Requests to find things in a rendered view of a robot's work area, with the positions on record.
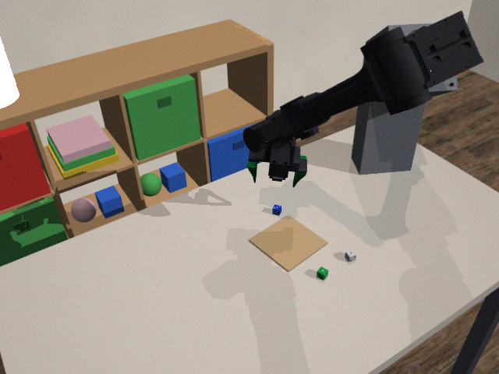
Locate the tan flat mat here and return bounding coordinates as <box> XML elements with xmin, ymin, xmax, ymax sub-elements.
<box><xmin>249</xmin><ymin>215</ymin><xmax>328</xmax><ymax>272</ymax></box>

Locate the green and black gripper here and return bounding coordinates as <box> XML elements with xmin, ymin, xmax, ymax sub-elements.
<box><xmin>247</xmin><ymin>138</ymin><xmax>307</xmax><ymax>188</ymax></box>

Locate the grey die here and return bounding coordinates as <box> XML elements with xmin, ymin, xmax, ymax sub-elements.
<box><xmin>345</xmin><ymin>250</ymin><xmax>356</xmax><ymax>262</ymax></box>

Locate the green die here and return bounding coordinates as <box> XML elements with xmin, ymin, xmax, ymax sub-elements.
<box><xmin>317</xmin><ymin>267</ymin><xmax>328</xmax><ymax>281</ymax></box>

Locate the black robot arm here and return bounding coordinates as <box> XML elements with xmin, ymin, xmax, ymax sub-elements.
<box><xmin>243</xmin><ymin>11</ymin><xmax>483</xmax><ymax>182</ymax></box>

